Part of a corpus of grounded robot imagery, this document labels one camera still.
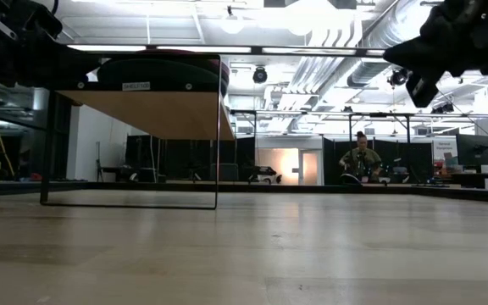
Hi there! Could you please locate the white wall sign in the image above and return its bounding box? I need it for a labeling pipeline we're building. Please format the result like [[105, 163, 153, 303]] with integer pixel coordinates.
[[432, 139, 458, 162]]

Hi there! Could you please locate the black aluminium rig frame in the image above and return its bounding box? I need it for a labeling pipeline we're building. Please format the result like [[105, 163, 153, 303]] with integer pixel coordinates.
[[64, 43, 387, 58]]

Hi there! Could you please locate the black computer monitor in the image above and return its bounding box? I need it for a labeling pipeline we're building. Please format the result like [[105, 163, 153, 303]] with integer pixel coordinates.
[[455, 134, 488, 167]]

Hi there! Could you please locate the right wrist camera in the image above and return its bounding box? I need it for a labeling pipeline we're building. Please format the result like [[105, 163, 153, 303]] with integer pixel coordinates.
[[404, 71, 441, 109]]

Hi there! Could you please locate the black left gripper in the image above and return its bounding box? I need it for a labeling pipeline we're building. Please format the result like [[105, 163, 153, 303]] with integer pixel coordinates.
[[8, 2, 101, 87]]

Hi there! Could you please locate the black background rig frame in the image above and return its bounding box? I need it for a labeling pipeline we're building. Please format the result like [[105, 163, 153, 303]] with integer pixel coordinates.
[[347, 111, 416, 145], [226, 108, 258, 141]]

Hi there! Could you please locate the white shelf label sticker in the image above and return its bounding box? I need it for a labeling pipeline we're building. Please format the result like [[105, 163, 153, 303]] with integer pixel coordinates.
[[121, 81, 152, 92]]

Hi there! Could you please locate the wooden shelf with black frame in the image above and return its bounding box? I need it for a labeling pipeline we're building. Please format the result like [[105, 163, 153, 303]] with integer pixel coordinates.
[[39, 53, 236, 211]]

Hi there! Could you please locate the black partition panel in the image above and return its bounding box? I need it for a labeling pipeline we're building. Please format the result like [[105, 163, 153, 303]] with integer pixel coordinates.
[[125, 134, 257, 182], [322, 136, 435, 184]]

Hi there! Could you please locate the white door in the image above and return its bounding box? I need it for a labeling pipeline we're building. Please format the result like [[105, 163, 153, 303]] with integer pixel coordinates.
[[299, 147, 324, 186]]

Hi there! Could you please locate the black round ceiling spotlight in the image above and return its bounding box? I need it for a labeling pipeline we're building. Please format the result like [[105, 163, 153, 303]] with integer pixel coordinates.
[[252, 65, 269, 85], [388, 67, 409, 88]]

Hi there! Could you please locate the small wheeled vehicle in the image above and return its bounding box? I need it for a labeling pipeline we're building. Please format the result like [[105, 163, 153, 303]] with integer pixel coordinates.
[[247, 165, 283, 185]]

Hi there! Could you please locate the person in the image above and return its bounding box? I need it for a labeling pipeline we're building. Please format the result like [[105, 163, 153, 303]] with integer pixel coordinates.
[[339, 130, 384, 184]]

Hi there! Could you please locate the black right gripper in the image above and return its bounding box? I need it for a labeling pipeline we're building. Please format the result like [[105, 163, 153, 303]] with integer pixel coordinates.
[[382, 0, 488, 80]]

